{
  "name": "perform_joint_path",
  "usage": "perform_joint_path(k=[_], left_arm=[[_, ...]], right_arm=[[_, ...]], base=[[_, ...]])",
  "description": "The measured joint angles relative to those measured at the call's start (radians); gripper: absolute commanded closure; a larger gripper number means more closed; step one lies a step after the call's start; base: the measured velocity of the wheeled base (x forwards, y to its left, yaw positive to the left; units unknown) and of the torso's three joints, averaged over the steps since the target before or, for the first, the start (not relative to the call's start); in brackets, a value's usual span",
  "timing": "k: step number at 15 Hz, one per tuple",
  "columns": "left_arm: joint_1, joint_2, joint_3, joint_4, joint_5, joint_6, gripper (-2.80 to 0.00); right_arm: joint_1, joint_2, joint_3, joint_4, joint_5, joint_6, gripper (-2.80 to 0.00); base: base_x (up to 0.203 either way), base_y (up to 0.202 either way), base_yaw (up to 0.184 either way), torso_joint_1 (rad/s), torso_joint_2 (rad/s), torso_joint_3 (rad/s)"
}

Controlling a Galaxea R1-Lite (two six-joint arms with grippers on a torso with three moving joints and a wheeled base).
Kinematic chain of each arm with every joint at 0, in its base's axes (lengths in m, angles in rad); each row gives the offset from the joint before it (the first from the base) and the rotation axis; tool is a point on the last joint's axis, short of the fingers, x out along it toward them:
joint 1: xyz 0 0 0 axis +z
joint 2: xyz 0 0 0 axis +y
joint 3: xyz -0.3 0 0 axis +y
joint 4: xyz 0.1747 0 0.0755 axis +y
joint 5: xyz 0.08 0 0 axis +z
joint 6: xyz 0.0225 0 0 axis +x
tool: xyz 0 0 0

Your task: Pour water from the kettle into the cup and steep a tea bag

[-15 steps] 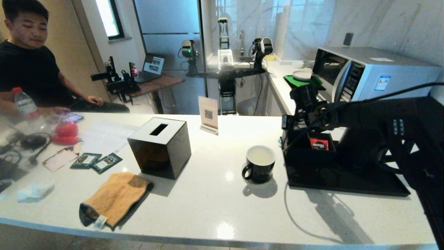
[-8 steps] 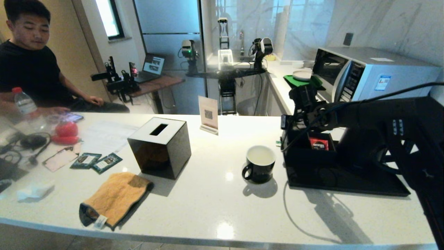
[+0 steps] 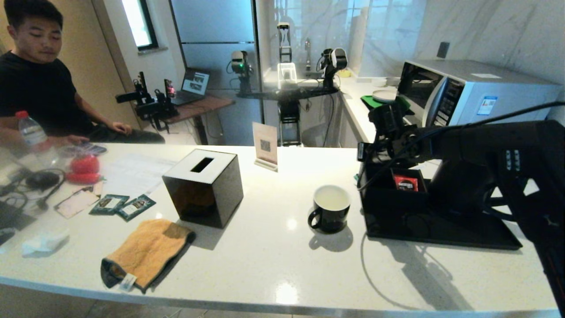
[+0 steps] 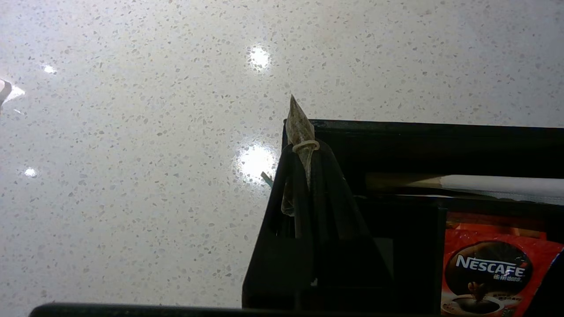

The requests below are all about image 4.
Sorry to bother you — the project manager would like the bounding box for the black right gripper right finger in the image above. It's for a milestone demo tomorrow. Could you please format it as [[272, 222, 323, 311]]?
[[312, 142, 393, 291]]

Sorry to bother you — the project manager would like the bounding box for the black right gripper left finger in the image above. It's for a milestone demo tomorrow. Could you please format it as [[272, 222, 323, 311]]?
[[242, 145, 316, 309]]

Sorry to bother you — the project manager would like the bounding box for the white paper stick sachet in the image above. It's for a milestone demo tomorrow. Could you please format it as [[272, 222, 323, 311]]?
[[366, 173, 564, 196]]

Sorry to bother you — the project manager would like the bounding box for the red coffee sachet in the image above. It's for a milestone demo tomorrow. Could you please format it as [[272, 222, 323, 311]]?
[[441, 214, 564, 317]]

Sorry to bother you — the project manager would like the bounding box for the black compartment organizer box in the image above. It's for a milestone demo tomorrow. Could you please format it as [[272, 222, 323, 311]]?
[[282, 119, 564, 317]]

